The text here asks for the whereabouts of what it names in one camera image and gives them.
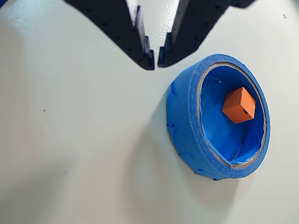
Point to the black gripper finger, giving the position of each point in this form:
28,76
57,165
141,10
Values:
116,25
191,28

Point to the small orange cube block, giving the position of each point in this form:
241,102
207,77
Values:
238,105

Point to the blue tape roll bin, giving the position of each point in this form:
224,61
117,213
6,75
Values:
187,130

